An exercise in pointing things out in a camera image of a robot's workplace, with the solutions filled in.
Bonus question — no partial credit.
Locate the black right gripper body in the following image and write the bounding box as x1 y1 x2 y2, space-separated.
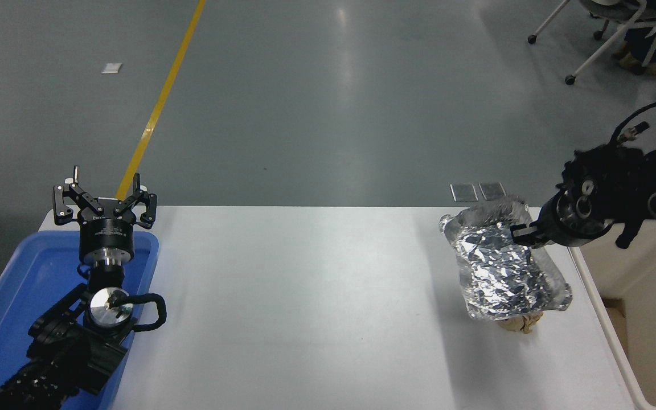
536 190 614 248

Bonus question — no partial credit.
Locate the person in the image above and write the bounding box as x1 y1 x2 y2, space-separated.
613 0 656 77

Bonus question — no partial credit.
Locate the white wheeled chair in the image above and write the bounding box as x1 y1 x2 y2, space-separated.
527 0 656 86

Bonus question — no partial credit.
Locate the crumpled tan paper ball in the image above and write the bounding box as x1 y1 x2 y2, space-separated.
495 310 545 335

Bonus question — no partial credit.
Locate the large pale plastic bin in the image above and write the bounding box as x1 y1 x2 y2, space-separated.
569 215 656 410

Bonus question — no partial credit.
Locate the metal floor plate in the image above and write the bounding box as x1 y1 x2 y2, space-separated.
450 183 479 203
478 182 507 202

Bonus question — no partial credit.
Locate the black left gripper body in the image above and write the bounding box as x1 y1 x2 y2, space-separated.
78 210 137 265

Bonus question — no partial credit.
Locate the crinkled silver foil tray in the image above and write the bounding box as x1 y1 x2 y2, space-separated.
438 195 574 322

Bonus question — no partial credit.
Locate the blue plastic tray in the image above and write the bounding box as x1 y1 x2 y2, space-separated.
0 230 161 410

